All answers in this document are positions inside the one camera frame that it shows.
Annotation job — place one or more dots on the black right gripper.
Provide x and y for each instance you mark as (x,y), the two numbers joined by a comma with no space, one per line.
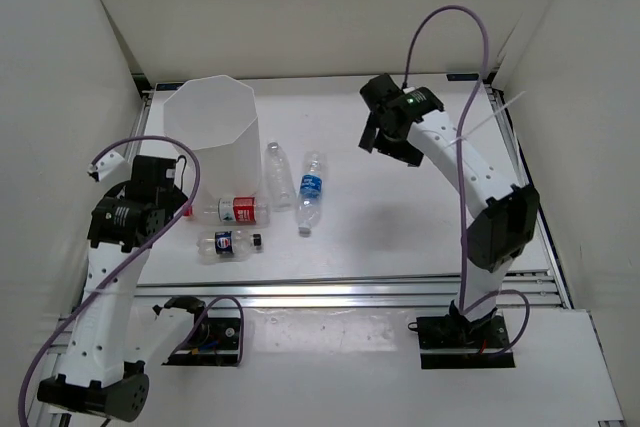
(407,153)

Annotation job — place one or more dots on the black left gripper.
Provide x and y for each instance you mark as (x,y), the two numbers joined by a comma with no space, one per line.
(176,199)

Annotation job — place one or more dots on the red label plastic bottle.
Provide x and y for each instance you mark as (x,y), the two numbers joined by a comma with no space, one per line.
(231,210)

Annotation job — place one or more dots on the Pepsi label plastic bottle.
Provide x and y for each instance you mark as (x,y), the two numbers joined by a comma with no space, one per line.
(228,246)

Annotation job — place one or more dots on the blue label water bottle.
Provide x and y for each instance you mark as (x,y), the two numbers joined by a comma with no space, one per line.
(309,205)

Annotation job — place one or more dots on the clear unlabelled plastic bottle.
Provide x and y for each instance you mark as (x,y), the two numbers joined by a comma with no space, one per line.
(278,176)

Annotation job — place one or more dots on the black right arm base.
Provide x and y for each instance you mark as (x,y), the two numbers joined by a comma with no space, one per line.
(444,346)

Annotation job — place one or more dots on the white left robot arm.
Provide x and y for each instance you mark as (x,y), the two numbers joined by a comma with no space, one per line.
(99,375)

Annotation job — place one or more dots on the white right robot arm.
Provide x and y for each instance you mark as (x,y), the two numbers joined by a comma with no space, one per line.
(498,217)

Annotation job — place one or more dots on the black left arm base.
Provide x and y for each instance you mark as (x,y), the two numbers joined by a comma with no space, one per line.
(216,343)

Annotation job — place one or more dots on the white octagonal plastic bin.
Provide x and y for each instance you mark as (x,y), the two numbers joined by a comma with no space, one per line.
(216,118)

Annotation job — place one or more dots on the white zip tie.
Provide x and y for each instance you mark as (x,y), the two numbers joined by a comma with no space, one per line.
(464,135)

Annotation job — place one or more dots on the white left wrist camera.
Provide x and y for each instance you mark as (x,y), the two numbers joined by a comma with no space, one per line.
(111,168)

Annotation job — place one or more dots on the aluminium front rail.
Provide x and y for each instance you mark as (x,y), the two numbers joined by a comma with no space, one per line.
(429,292)

